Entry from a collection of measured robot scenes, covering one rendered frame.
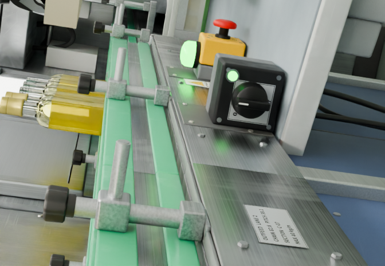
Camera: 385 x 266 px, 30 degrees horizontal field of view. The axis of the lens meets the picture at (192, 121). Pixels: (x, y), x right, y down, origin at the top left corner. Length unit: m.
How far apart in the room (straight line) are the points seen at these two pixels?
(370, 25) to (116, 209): 0.45
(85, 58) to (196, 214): 2.06
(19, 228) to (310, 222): 0.76
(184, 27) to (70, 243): 0.63
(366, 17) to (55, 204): 0.47
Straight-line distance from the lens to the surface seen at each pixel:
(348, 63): 2.62
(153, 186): 0.71
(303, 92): 0.87
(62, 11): 1.69
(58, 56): 2.62
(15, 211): 1.37
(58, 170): 1.50
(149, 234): 0.60
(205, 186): 0.67
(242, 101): 0.86
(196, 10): 1.66
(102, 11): 3.17
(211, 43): 1.17
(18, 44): 2.51
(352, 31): 0.90
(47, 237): 1.28
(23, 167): 1.50
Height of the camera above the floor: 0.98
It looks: 8 degrees down
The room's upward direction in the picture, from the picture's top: 82 degrees counter-clockwise
